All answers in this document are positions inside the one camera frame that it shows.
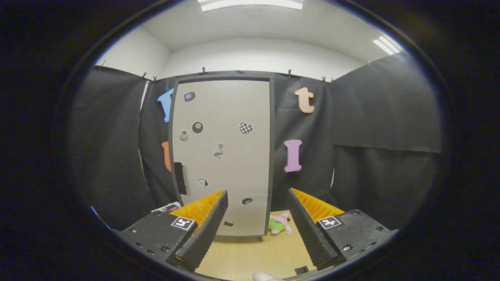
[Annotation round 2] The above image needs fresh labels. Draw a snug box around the pink and green plush toy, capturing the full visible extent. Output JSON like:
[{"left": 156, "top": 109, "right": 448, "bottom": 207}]
[{"left": 268, "top": 212, "right": 293, "bottom": 235}]

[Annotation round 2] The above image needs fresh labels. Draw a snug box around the black backdrop cloth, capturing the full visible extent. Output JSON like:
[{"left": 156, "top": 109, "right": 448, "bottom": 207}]
[{"left": 70, "top": 53, "right": 442, "bottom": 231}]

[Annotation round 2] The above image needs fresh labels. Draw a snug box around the grey shoe cabinet door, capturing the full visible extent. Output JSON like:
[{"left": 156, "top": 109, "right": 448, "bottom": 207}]
[{"left": 172, "top": 80, "right": 271, "bottom": 237}]

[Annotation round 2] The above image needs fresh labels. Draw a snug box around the grey shoe cabinet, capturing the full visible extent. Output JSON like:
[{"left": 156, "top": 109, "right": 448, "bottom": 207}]
[{"left": 167, "top": 70, "right": 276, "bottom": 242}]

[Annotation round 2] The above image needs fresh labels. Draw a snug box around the long ceiling light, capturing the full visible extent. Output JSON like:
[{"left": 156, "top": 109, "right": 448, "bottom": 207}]
[{"left": 197, "top": 0, "right": 305, "bottom": 12}]

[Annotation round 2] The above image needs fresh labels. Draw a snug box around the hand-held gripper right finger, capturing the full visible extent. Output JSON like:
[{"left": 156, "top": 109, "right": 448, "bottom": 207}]
[{"left": 286, "top": 188, "right": 400, "bottom": 272}]

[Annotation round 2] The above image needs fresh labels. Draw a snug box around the small ceiling light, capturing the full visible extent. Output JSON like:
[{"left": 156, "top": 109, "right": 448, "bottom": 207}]
[{"left": 372, "top": 35, "right": 401, "bottom": 55}]

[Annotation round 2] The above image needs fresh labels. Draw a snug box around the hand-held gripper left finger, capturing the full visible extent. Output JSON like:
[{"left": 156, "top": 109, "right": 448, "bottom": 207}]
[{"left": 113, "top": 189, "right": 229, "bottom": 272}]

